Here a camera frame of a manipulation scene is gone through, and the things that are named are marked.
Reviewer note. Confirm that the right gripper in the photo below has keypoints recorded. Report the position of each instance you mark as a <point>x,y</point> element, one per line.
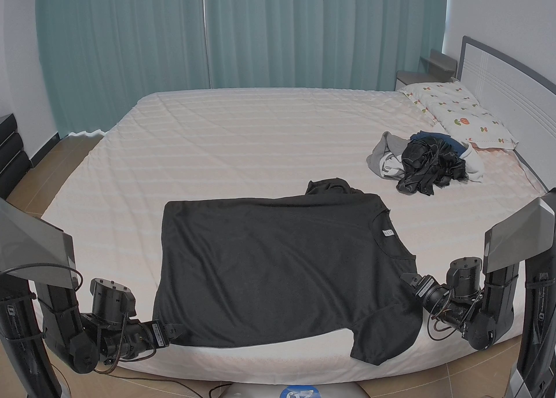
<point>426,288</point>

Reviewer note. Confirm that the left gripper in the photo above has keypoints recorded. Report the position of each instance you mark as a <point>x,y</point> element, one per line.
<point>160,334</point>

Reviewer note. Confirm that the black T-shirt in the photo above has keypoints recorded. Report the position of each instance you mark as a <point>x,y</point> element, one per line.
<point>269,266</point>

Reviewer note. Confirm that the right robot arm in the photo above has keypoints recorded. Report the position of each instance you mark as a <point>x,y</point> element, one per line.
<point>521,231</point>

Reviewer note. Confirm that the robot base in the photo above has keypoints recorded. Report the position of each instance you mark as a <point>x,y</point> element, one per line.
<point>299,392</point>

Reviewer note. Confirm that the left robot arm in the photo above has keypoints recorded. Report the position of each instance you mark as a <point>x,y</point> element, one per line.
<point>52,313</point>

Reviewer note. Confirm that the pile of clothes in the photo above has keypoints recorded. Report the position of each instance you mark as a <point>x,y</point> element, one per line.
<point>430,162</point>

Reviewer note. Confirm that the white printed pillow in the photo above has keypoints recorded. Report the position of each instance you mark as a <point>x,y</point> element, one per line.
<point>456,109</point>

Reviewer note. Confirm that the grey bedside table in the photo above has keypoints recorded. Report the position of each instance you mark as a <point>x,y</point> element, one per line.
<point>423,75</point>

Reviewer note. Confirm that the bed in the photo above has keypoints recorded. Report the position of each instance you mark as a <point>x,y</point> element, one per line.
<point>260,135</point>

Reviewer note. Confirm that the black chest of drawers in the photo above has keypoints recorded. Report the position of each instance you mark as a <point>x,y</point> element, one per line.
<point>11,157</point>

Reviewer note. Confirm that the blue-green curtain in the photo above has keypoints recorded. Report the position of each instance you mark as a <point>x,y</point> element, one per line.
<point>321,18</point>
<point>121,40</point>

